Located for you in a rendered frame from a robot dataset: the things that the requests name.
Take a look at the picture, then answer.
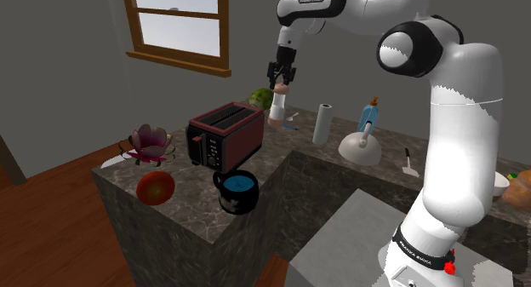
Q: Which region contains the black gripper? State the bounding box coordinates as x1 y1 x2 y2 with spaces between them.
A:
266 46 299 91

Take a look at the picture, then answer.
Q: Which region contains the green cabbage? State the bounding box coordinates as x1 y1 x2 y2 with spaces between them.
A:
247 87 275 112

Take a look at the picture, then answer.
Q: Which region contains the white bottle with tan cap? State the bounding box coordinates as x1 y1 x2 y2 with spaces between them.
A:
266 82 289 128

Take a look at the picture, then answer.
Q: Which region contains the white paper towel roll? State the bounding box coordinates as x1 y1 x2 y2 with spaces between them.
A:
311 102 334 146

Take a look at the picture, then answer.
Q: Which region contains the red and black toaster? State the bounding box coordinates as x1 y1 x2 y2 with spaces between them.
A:
185 100 266 175

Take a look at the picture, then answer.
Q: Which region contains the blue bottle with orange cap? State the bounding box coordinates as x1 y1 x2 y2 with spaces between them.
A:
357 96 380 136

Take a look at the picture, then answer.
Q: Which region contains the white kettle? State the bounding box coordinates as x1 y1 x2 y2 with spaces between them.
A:
337 121 383 168

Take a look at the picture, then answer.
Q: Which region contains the black mug with blue inside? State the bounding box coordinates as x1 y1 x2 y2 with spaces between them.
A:
211 169 260 216

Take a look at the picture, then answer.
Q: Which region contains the pink lotus flower ornament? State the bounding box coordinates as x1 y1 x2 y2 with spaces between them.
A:
118 123 177 168

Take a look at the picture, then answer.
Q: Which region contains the red apple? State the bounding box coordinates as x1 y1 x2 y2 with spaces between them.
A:
135 170 176 207

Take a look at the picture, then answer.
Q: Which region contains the grey robot stand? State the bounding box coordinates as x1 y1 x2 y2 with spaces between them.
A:
285 187 517 287

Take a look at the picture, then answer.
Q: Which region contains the white plate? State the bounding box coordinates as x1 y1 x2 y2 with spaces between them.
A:
100 152 130 169

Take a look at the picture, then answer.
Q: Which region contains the white bowl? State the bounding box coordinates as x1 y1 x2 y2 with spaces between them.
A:
492 171 511 198

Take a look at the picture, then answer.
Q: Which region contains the brown bread loaf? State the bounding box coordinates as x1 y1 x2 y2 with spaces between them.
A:
500 169 531 213

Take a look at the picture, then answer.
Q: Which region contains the window with wooden frame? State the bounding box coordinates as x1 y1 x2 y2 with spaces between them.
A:
121 0 232 78

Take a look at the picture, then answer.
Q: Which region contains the white spatula with black handle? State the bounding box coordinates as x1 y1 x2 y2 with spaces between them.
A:
401 147 420 179

